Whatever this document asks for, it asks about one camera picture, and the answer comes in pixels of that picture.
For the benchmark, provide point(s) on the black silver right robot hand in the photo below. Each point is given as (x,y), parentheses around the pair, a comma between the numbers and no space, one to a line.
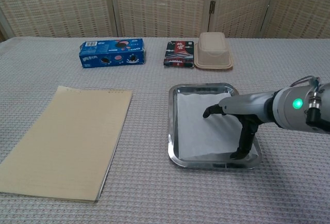
(247,106)

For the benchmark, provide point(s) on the translucent white sheet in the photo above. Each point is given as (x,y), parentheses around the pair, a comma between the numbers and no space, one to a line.
(203,131)

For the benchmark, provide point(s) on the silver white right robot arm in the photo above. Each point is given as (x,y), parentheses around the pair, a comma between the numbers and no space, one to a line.
(288,110)

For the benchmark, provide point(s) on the metal tray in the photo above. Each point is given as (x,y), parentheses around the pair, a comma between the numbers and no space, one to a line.
(196,165)

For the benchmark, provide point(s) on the beige pulp food container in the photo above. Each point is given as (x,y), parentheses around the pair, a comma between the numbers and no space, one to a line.
(212,51)

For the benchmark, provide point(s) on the dark red printed box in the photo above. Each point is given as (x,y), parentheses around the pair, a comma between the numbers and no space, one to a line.
(179,53)

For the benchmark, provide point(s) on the woven folding screen panel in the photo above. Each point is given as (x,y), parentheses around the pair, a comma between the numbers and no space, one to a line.
(242,4)
(56,4)
(162,4)
(301,4)

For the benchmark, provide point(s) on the brass screen hinge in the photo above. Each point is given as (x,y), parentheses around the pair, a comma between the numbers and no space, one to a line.
(212,6)

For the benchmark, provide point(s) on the white woven tablecloth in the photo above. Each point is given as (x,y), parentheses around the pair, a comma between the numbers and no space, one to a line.
(144,182)

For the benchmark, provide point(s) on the blue cookie box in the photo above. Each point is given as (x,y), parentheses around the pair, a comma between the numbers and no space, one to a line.
(111,53)

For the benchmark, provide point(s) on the tan paper envelope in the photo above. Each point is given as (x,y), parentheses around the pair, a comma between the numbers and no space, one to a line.
(69,141)

